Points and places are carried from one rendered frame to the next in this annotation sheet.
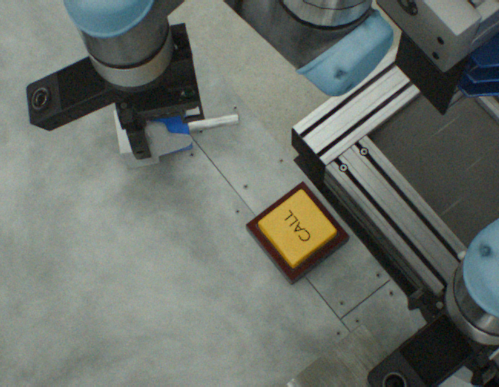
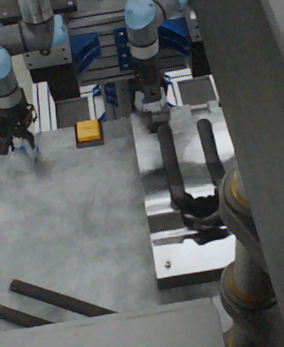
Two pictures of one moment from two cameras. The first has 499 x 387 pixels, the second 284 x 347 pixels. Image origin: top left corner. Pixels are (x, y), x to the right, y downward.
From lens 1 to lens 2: 1.16 m
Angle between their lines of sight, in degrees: 34
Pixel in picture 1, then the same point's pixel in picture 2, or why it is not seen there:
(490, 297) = (142, 18)
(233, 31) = not seen: outside the picture
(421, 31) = (56, 56)
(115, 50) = (11, 80)
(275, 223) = (82, 132)
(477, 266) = (133, 16)
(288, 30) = (42, 30)
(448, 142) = not seen: hidden behind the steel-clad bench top
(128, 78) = (17, 96)
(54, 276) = (49, 209)
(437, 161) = not seen: hidden behind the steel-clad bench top
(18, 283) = (43, 222)
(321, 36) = (50, 23)
